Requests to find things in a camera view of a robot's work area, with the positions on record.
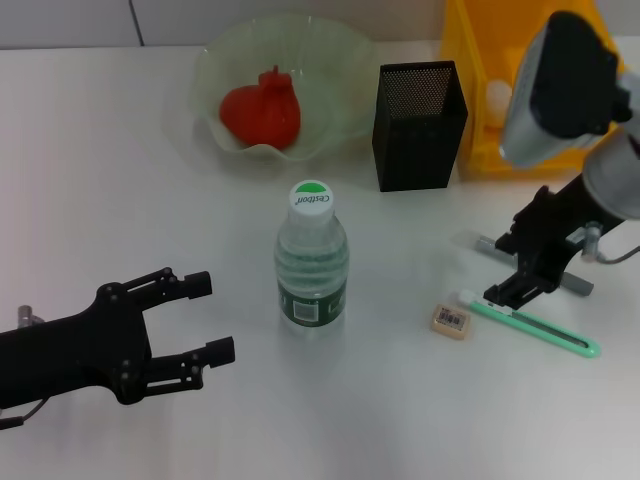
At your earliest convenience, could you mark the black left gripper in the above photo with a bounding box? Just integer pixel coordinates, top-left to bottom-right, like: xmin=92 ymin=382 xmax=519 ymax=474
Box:
xmin=0 ymin=268 xmax=236 ymax=411

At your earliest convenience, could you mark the mint green utility knife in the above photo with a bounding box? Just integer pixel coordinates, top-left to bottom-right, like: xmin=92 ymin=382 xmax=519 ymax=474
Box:
xmin=458 ymin=291 xmax=601 ymax=359

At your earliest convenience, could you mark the red-orange toy fruit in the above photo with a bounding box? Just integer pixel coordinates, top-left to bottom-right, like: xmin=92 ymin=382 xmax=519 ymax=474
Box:
xmin=219 ymin=64 xmax=302 ymax=150

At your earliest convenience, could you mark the grey marker pen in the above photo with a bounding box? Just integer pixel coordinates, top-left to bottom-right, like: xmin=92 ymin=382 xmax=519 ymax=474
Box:
xmin=475 ymin=235 xmax=595 ymax=297

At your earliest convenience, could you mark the beige eraser with barcode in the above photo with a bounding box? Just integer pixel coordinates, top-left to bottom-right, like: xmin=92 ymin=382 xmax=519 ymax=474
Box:
xmin=429 ymin=303 xmax=472 ymax=341

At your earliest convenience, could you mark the green glass fruit plate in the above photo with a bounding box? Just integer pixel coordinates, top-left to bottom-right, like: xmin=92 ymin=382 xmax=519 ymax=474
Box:
xmin=192 ymin=14 xmax=379 ymax=162

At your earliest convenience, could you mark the black mesh pen holder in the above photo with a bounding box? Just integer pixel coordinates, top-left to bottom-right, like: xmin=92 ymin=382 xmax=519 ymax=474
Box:
xmin=371 ymin=60 xmax=469 ymax=193

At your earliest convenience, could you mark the white paper ball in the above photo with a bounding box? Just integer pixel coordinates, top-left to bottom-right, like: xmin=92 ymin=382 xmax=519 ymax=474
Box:
xmin=487 ymin=78 xmax=514 ymax=124

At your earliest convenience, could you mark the clear green-label water bottle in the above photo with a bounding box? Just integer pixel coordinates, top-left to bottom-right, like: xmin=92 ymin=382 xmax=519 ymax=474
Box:
xmin=273 ymin=178 xmax=350 ymax=330

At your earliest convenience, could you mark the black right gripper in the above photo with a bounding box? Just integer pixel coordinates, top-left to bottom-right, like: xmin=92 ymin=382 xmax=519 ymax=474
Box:
xmin=483 ymin=174 xmax=601 ymax=308

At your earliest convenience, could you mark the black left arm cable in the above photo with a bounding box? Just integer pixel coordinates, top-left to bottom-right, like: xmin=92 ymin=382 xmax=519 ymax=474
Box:
xmin=0 ymin=397 xmax=49 ymax=431

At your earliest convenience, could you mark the yellow plastic bin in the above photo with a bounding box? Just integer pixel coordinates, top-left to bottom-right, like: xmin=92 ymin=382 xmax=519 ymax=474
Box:
xmin=438 ymin=0 xmax=629 ymax=174

